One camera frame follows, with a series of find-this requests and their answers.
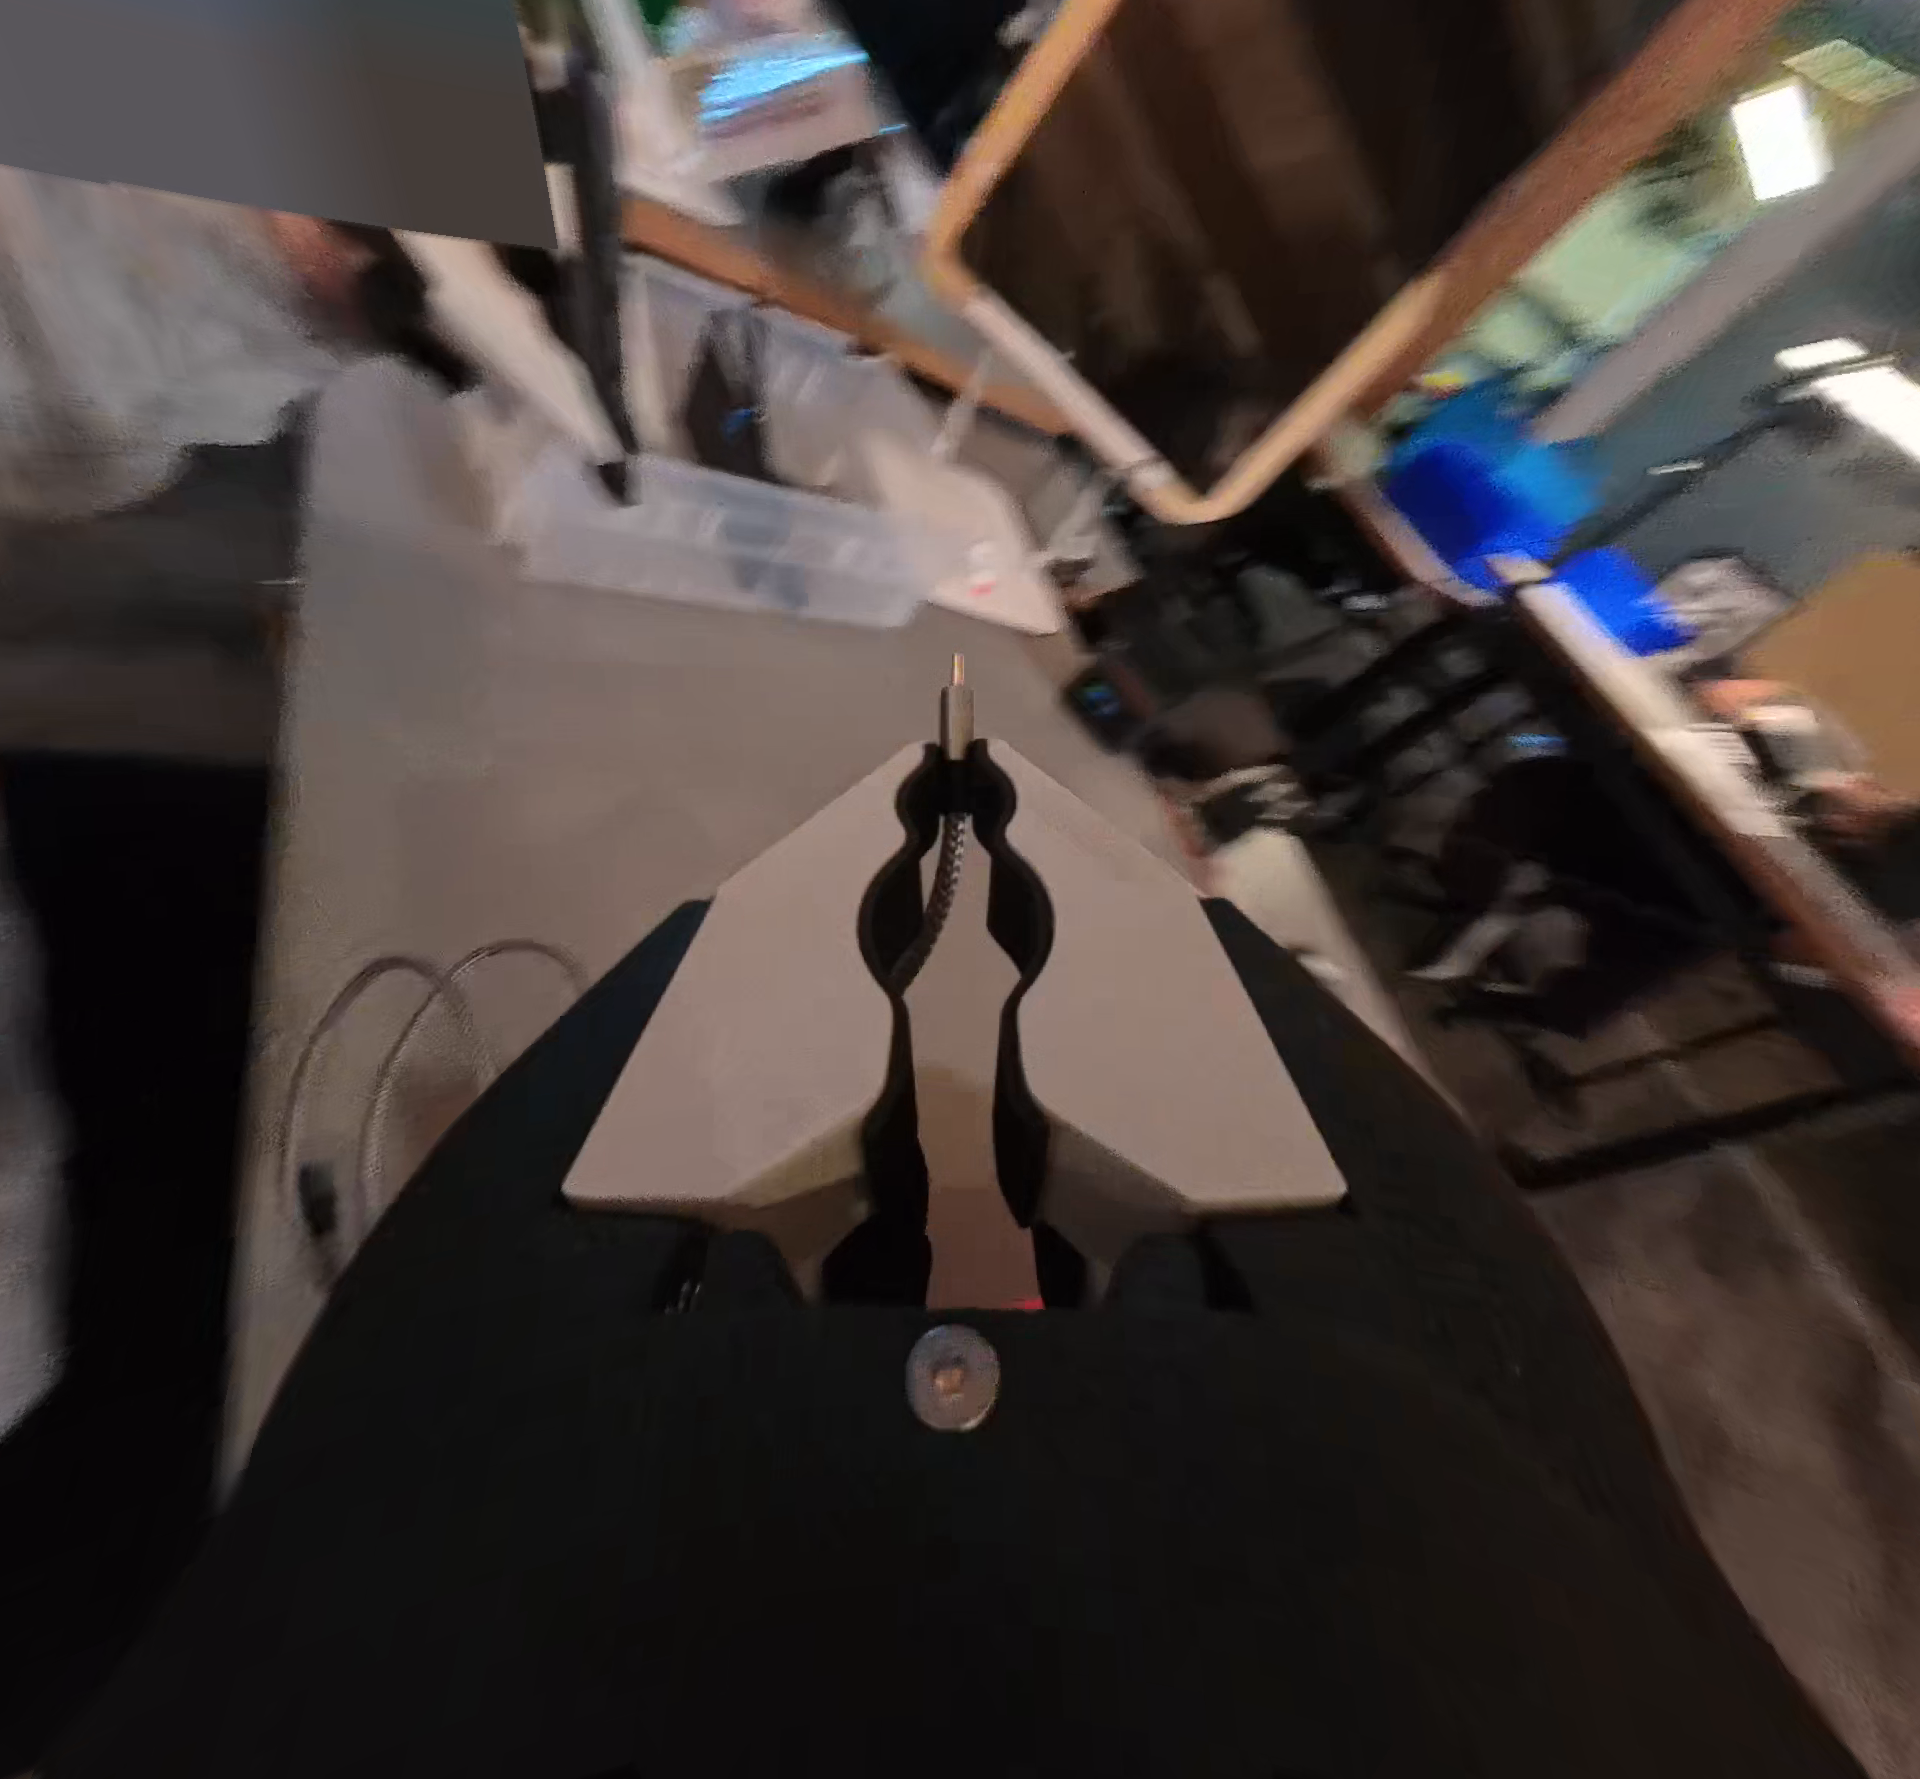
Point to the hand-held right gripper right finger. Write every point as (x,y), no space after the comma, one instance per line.
(1157,1045)

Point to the black stand pole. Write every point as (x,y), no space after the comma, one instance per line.
(597,310)

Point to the wooden framed board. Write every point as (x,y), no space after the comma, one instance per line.
(1275,158)

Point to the blue plastic tote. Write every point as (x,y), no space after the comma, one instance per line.
(1464,497)

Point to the clear plastic bin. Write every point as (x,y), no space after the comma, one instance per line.
(719,533)

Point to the blue plastic bin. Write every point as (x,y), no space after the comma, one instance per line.
(1627,595)

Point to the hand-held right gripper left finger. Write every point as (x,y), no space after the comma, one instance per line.
(750,1045)

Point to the long wooden table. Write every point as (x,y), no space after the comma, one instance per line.
(1823,932)

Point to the black power station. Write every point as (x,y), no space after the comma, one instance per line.
(1103,708)

